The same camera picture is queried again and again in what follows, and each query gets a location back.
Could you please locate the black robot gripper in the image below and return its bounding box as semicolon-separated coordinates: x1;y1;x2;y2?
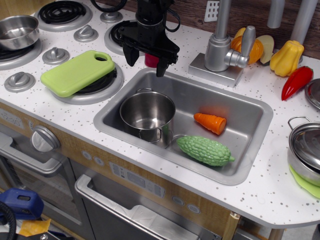
118;22;180;77

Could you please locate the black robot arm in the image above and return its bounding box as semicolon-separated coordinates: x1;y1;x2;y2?
118;0;180;77

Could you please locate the red sweet potato toy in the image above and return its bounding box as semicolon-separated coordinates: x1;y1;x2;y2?
144;53;159;68

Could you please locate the steel pot in sink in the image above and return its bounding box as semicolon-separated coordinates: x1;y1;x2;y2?
119;87;176;148

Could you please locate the grey sink basin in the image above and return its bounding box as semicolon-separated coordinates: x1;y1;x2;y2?
93;68;273;185

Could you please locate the steel pot with lid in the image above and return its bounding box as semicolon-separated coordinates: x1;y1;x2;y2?
288;116;320;187

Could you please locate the green plate under pot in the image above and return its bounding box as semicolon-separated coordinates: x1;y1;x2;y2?
289;165;320;199

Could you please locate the back right stove burner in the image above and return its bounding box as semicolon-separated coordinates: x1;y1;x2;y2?
104;20;137;56

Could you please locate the stove burner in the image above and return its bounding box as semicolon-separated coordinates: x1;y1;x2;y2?
33;0;93;32
0;40;42;71
51;64;124;105
104;20;137;56

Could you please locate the front right stove burner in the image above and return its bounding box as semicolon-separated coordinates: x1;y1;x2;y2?
51;64;124;105

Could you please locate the grey stove knob top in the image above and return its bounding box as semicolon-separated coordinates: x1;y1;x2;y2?
99;11;123;24

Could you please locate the grey stove knob centre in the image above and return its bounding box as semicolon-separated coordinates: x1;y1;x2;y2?
73;24;99;43

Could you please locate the silver toy faucet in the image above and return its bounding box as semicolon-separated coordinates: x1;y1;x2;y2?
188;0;256;88

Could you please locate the green plastic cutting board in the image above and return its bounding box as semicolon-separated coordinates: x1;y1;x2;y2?
40;50;115;98

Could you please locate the orange toy pumpkin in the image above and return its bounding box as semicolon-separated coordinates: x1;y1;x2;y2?
230;27;264;65

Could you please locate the grey stove knob left-centre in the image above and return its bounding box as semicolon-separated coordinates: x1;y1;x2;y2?
42;47;70;66

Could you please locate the orange toy carrot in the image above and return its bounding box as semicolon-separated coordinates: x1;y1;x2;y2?
193;112;227;135

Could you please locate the back left stove burner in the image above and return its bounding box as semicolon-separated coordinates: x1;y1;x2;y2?
33;0;93;32

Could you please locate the green toy bitter gourd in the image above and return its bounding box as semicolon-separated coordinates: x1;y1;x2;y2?
176;136;235;167

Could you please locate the beige toy slice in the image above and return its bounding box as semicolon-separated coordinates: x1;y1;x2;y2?
257;35;275;65

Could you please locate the grey stove knob front-left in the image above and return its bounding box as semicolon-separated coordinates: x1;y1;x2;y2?
4;71;36;93

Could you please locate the steel bowl on stove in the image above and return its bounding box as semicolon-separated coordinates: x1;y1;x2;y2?
0;15;40;51

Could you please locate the silver oven dial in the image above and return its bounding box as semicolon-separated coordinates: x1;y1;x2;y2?
30;125;61;153

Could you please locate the grey metal pole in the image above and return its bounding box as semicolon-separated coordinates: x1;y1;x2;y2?
290;0;318;45
267;0;285;29

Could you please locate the yellow toy bell pepper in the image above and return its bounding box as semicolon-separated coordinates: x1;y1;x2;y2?
269;40;305;77

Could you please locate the front left stove burner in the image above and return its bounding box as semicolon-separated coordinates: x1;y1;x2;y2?
0;40;42;71

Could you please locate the red toy chili pepper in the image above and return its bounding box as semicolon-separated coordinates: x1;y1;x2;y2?
281;66;314;101

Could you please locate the steel lid at edge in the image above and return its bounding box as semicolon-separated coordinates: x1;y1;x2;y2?
304;78;320;109

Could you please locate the grey metal pole right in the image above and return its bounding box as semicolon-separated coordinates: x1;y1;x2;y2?
290;0;318;45

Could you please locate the blue clamp tool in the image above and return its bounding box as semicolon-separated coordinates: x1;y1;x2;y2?
0;188;44;220

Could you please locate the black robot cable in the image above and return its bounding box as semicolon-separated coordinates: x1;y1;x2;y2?
162;8;182;33

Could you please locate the grey oven door handle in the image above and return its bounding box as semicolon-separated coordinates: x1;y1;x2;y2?
0;132;67;178

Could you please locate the grey dishwasher door handle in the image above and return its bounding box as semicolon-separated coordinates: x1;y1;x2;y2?
74;174;222;240

